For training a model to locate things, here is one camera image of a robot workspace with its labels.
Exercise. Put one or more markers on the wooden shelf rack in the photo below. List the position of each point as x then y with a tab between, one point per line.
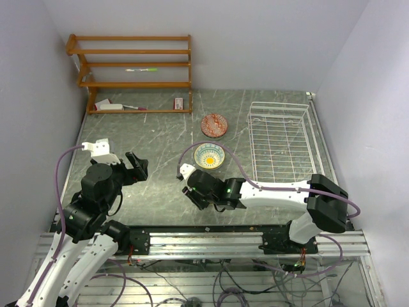
103	60

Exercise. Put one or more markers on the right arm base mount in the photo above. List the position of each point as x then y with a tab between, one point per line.
276	241

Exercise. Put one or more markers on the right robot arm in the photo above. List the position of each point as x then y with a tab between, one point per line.
321	202

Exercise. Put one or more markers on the blue yellow patterned bowl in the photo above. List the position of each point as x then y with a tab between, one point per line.
209	156

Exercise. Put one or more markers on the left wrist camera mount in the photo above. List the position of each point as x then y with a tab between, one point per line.
101	151

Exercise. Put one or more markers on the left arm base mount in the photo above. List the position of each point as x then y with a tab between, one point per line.
139	242

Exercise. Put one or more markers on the green white pen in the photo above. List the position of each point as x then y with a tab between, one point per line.
141	69

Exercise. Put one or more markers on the small red white box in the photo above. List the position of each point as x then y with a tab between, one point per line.
178	104

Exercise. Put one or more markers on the pink white pen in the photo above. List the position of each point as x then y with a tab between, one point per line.
135	108

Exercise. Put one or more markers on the white wire dish rack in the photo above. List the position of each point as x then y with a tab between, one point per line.
286	143

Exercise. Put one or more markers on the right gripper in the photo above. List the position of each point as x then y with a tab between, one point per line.
192	194

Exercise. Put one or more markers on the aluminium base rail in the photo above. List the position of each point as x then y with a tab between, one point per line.
166	246

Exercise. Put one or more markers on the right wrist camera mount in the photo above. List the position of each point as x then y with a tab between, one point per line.
185	172

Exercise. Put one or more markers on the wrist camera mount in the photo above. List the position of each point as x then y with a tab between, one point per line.
185	172
101	151

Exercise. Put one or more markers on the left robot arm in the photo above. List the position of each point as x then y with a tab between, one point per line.
85	239

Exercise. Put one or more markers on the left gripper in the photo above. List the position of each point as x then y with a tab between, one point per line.
138	173

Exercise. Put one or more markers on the red patterned bowl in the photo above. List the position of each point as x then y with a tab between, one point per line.
214	126

